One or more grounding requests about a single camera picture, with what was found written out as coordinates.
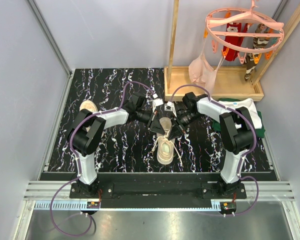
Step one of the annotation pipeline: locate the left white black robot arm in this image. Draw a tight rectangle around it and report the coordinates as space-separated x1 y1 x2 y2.
67 93 165 198

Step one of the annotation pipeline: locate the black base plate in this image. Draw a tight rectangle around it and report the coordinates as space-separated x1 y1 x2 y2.
69 172 247 211

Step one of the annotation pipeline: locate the red sock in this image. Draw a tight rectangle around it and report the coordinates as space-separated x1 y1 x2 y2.
225 22 249 62

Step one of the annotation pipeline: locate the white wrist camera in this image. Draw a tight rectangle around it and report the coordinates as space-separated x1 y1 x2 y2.
164 101 177 117
151 93 164 113

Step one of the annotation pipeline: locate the green folded garment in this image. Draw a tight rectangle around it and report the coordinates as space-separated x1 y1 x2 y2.
212 111 266 139

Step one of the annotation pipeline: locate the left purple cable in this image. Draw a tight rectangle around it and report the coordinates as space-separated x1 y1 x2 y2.
49 81 158 237

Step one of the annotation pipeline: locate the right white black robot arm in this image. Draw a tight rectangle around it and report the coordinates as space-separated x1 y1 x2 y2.
168 92 257 199

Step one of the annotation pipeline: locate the beige sneaker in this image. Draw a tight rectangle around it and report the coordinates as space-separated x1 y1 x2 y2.
79 99 106 140
157 117 175 165

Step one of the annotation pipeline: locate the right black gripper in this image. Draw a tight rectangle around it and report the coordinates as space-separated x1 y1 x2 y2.
168 110 203 142

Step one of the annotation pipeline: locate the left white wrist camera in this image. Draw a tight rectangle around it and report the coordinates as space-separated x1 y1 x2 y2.
151 93 164 113

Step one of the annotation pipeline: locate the brown striped sock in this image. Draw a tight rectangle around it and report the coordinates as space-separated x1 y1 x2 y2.
244 23 270 82

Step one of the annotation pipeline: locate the white t-shirt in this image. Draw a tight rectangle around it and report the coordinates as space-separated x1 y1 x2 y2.
219 98 263 130

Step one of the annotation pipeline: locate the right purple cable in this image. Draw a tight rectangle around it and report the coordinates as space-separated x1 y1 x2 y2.
168 84 260 217

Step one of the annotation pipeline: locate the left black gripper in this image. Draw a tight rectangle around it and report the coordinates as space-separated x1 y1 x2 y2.
135 108 165 135

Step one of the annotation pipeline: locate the purple cable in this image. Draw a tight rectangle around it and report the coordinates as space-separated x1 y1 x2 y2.
49 81 158 237
168 84 260 217

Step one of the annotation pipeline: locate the pink round clip hanger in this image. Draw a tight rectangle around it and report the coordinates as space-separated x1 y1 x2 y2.
204 0 285 64

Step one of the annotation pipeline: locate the wooden drying rack frame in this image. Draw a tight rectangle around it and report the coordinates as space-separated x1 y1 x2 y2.
164 3 300 102

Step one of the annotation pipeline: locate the pink bra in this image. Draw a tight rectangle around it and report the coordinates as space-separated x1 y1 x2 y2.
188 38 225 94

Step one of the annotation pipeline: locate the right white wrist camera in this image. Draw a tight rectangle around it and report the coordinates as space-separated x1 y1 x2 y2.
164 101 177 117

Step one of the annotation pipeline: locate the black marble pattern mat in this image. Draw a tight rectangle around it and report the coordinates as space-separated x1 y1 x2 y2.
41 67 278 181

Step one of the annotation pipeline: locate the cream shoelace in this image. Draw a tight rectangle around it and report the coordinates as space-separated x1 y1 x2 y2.
151 134 183 167

